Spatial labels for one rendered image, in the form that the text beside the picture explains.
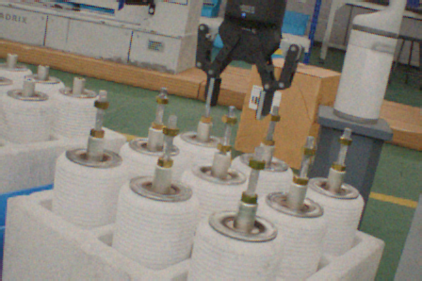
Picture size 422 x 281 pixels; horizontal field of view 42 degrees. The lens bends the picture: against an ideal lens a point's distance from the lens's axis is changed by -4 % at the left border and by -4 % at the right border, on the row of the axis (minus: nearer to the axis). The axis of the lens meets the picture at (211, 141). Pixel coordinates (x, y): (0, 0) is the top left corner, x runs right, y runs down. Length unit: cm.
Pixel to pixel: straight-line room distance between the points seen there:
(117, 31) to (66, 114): 170
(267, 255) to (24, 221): 33
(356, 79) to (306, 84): 68
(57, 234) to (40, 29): 227
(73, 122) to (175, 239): 49
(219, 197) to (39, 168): 39
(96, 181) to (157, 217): 11
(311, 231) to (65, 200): 31
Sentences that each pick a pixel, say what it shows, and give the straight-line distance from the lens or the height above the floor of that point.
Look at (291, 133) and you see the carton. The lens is 180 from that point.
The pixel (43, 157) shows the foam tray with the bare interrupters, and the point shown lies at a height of 16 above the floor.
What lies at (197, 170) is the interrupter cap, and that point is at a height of 25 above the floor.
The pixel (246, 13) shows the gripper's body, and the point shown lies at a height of 47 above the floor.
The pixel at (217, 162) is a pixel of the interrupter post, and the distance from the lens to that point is 75.
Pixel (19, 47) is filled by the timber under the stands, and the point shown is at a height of 7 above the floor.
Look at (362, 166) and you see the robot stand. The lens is 111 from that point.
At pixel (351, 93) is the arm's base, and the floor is 35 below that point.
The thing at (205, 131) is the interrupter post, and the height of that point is 27.
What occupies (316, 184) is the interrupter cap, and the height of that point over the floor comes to 25.
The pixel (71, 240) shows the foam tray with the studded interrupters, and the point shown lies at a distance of 69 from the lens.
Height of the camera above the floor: 48
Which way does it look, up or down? 15 degrees down
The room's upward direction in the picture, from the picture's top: 11 degrees clockwise
